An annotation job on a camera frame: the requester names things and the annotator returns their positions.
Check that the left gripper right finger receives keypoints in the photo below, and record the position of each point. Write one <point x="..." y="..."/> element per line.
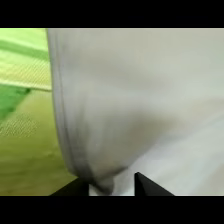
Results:
<point x="148" y="188"/>

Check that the white garment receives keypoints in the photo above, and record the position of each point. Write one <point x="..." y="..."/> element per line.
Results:
<point x="140" y="100"/>

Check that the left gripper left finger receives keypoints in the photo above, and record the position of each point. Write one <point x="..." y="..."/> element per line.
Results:
<point x="74" y="189"/>

